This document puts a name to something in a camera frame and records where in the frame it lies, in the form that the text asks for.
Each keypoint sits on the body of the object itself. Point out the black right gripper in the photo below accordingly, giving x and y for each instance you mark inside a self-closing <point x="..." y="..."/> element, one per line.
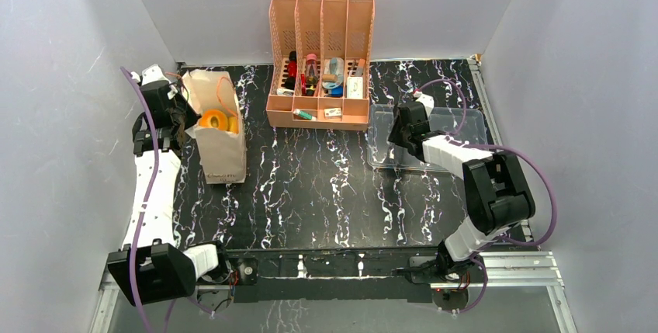
<point x="399" y="132"/>

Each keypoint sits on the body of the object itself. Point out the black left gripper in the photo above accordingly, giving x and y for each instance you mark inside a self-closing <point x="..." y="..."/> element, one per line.
<point x="192" y="117"/>

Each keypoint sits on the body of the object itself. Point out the orange fake bagel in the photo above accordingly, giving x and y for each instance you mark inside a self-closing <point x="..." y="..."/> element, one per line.
<point x="233" y="125"/>
<point x="214" y="118"/>

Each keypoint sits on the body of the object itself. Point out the printed paper bag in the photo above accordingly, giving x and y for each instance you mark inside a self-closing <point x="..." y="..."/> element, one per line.
<point x="222" y="154"/>

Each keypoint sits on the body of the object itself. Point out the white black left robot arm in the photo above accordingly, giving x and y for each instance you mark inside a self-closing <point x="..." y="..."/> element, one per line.
<point x="149" y="267"/>

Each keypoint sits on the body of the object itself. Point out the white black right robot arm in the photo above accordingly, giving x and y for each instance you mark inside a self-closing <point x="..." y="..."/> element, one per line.
<point x="497" y="192"/>

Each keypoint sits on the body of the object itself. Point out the white small box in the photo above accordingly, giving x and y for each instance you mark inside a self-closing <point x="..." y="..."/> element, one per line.
<point x="355" y="87"/>

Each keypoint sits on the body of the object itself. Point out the small white card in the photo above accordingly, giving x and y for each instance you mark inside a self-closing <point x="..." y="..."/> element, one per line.
<point x="333" y="112"/>

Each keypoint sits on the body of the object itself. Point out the pink capped clear bottle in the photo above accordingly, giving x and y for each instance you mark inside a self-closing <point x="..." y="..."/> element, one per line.
<point x="310" y="75"/>

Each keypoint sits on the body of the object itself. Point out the green marker pen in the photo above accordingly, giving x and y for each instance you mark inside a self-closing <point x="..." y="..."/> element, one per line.
<point x="304" y="115"/>

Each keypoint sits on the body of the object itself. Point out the pink desk file organizer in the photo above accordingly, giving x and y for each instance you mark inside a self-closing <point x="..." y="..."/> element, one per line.
<point x="327" y="28"/>

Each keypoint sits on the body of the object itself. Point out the red black bottle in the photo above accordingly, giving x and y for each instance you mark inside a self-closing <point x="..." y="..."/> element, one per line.
<point x="291" y="71"/>

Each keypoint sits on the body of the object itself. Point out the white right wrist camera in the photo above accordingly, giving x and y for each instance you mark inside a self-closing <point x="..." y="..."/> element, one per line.
<point x="427" y="101"/>

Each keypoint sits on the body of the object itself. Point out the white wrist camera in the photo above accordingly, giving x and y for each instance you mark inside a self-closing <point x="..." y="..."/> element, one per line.
<point x="427" y="101"/>
<point x="153" y="73"/>

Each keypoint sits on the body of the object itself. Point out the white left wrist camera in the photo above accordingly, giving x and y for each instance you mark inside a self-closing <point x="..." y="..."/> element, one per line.
<point x="153" y="73"/>

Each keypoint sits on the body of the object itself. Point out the aluminium right side rail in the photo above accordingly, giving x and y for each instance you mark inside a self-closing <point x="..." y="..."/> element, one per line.
<point x="522" y="232"/>

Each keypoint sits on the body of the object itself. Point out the aluminium front frame rail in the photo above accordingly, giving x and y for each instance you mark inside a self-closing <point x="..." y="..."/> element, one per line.
<point x="503" y="268"/>

